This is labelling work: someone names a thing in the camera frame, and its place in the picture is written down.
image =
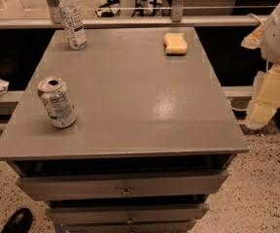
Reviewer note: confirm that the middle grey drawer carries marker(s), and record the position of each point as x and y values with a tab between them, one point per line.
128	214

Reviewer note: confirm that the black leather shoe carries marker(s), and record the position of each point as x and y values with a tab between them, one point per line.
19	222

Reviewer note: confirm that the grey drawer cabinet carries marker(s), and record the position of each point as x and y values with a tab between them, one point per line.
138	109

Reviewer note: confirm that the bottom grey drawer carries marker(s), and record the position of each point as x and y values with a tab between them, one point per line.
154	227

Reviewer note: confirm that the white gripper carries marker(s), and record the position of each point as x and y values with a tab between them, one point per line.
278	39

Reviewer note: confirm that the top grey drawer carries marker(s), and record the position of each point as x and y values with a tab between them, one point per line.
122	185

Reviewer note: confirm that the yellow sponge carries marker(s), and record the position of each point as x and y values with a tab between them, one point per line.
175	43

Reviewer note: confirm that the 7up soda can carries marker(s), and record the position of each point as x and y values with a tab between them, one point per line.
55	97

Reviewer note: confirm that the clear plastic water bottle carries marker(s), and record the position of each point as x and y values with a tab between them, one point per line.
71	20

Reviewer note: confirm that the metal window rail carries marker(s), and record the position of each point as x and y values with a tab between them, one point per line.
137	22

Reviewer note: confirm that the grey drawer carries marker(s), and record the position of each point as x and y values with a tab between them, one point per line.
154	227
128	214
122	185

